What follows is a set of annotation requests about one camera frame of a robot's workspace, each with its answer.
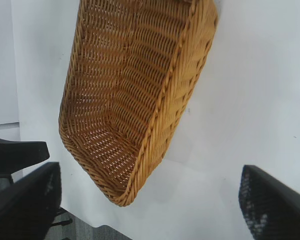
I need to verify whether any woven wicker basket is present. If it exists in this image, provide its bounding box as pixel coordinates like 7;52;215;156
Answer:
58;0;220;208

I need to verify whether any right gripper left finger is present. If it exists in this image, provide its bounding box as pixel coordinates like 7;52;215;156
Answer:
0;161;63;240

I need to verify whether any black chair base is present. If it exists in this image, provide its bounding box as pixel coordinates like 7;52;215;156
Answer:
50;208;74;228

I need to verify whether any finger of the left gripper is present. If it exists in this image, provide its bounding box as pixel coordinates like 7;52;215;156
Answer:
0;136;51;176

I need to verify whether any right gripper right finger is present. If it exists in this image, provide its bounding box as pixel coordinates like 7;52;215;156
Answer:
238;164;300;240

